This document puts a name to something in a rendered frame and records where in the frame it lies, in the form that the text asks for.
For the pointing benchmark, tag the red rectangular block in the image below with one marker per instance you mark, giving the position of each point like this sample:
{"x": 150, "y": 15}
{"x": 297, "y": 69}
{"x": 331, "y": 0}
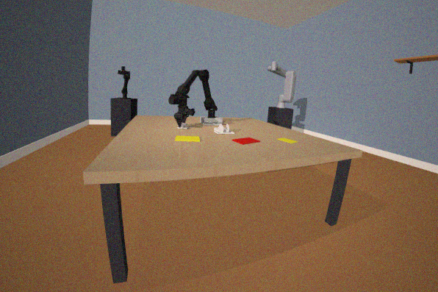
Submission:
{"x": 244, "y": 141}

